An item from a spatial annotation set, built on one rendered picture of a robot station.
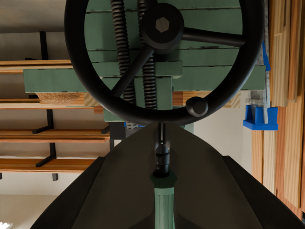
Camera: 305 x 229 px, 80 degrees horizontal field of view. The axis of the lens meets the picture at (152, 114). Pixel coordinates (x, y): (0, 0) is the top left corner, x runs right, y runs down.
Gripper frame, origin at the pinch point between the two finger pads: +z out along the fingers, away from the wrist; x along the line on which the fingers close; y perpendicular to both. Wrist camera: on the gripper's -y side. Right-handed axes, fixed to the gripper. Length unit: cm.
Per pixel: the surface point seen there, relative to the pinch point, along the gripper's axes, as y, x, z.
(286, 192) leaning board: 140, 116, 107
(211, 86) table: 8.9, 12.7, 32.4
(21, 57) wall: 44, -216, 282
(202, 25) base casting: -4.4, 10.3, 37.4
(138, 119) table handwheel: 7.0, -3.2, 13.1
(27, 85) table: 7.9, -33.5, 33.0
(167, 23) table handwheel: -5.7, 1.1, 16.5
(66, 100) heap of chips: 13.2, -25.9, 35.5
